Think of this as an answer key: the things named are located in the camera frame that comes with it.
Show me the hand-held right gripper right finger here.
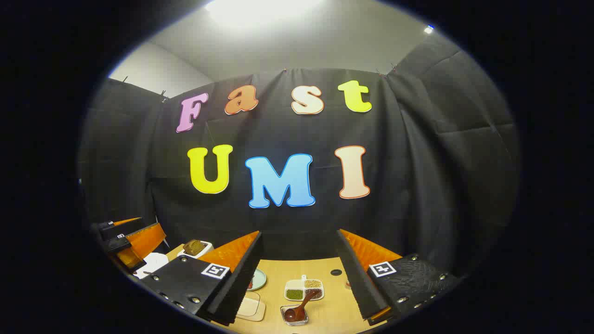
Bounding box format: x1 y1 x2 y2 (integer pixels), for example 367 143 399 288
335 228 465 326

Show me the beige rectangular tray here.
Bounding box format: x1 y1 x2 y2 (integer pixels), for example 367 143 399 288
236 291 266 322

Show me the brown wooden spoon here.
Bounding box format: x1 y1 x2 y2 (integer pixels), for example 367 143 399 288
284 290 321 323

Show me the white toaster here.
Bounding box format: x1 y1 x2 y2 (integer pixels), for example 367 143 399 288
178 240 214 259

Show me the clear glass chopstick holder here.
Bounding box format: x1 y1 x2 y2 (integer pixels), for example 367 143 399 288
280 304 309 327

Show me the white divided dish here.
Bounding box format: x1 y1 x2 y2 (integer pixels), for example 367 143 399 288
284 275 325 301

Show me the toasted bread slice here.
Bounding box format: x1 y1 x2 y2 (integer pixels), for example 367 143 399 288
183 239 207 256

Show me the pale green plate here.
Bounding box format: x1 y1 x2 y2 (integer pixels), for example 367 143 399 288
248 269 267 291

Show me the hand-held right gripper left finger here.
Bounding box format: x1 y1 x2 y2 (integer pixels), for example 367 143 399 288
139 231 264 327

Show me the white rice cooker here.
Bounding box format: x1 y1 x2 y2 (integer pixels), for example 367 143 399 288
132 253 170 280

